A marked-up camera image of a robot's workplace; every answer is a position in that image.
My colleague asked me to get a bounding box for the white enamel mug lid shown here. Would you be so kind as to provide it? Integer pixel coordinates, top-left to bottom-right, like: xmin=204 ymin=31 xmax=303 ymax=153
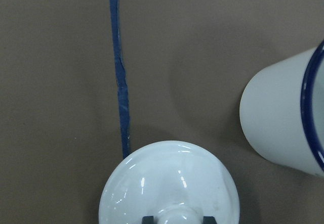
xmin=98 ymin=141 xmax=240 ymax=223

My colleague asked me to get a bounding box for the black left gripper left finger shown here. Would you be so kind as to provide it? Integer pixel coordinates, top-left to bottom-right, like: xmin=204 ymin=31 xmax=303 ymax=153
xmin=141 ymin=216 xmax=154 ymax=224

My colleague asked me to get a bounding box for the white enamel mug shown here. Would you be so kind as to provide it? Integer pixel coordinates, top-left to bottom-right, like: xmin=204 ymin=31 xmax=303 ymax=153
xmin=239 ymin=44 xmax=323 ymax=177

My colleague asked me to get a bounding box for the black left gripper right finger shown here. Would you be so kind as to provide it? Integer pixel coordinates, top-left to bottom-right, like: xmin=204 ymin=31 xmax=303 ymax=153
xmin=203 ymin=216 xmax=216 ymax=224

